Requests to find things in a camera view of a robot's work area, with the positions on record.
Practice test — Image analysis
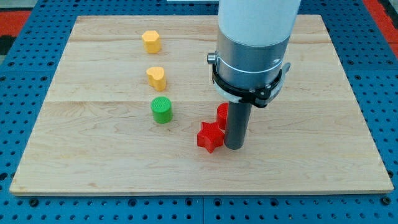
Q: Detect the yellow hexagon block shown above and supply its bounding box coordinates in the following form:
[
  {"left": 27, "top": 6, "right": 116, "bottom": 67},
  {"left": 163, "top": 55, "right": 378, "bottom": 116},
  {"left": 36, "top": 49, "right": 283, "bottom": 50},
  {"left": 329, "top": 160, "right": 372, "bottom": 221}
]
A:
[{"left": 141, "top": 30, "right": 162, "bottom": 54}]

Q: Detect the red round block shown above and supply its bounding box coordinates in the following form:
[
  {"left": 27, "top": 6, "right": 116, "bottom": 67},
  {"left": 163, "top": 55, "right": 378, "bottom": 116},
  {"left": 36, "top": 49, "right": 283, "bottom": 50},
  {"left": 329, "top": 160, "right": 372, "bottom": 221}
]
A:
[{"left": 216, "top": 103, "right": 228, "bottom": 130}]

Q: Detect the red star block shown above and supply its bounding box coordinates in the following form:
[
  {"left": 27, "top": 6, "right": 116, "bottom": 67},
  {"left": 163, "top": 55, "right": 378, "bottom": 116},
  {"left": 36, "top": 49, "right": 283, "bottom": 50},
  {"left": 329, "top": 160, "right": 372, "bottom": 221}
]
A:
[{"left": 197, "top": 122, "right": 224, "bottom": 154}]

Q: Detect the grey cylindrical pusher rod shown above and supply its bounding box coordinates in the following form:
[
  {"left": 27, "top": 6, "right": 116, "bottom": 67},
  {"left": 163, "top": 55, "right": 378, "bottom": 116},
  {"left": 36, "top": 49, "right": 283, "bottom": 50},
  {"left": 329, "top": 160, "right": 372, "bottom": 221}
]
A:
[{"left": 224, "top": 101, "right": 252, "bottom": 150}]

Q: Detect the black clamp ring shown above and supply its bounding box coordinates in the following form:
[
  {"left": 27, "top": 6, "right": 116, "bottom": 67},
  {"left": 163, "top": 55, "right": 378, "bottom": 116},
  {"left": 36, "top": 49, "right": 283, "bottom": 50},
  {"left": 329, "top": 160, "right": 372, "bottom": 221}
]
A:
[{"left": 212, "top": 62, "right": 292, "bottom": 109}]

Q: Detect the yellow heart block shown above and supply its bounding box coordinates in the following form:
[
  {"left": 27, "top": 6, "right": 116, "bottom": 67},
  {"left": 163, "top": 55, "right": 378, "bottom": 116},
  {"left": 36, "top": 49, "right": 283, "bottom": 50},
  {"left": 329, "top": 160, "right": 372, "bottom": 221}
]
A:
[{"left": 146, "top": 67, "right": 167, "bottom": 91}]

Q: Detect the green cylinder block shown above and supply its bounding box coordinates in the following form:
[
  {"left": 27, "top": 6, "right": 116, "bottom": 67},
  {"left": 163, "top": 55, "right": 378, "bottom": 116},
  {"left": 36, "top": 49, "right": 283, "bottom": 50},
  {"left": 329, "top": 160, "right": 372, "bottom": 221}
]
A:
[{"left": 150, "top": 96, "right": 173, "bottom": 124}]

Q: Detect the light wooden board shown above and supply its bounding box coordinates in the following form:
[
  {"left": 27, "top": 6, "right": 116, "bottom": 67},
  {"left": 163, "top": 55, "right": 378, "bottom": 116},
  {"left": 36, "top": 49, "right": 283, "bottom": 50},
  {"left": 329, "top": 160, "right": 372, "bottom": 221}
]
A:
[{"left": 10, "top": 15, "right": 394, "bottom": 196}]

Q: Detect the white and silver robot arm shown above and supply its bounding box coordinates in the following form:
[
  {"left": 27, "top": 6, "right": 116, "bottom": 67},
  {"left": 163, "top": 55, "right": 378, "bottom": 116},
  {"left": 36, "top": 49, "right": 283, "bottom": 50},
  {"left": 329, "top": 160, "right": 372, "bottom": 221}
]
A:
[{"left": 215, "top": 0, "right": 301, "bottom": 90}]

